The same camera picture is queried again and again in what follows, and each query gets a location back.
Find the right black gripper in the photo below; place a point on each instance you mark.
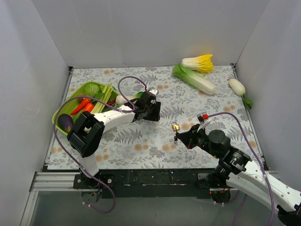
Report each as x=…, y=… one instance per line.
x=192, y=138

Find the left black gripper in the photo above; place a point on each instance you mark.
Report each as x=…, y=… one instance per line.
x=152, y=113

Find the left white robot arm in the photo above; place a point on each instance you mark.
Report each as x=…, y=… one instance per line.
x=88, y=129

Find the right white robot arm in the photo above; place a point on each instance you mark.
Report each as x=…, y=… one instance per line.
x=236, y=169

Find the brass padlock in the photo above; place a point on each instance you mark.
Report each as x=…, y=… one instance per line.
x=175, y=126

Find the green bok choy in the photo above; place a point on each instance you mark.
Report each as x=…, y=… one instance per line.
x=120, y=100

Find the floral table mat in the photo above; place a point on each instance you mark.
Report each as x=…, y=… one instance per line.
x=149, y=145

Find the red chili pepper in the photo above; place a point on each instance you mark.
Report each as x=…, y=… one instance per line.
x=111, y=102

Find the green celery stalks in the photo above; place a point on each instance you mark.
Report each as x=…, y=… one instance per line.
x=103, y=96

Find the green napa cabbage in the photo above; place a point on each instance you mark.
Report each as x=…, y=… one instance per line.
x=193, y=79

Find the orange carrot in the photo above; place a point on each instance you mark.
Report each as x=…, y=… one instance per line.
x=81, y=106
x=88, y=108

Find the white radish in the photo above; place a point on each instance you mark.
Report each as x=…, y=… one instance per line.
x=240, y=90

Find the yellow napa cabbage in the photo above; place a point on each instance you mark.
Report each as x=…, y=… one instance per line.
x=201, y=64

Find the purple eggplant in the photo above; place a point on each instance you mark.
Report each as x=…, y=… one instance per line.
x=65, y=122

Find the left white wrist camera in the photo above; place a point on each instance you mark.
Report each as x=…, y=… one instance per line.
x=154, y=92

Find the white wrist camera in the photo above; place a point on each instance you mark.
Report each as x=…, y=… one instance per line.
x=203, y=120
x=154, y=92

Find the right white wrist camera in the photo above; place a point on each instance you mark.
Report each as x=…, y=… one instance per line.
x=203, y=120

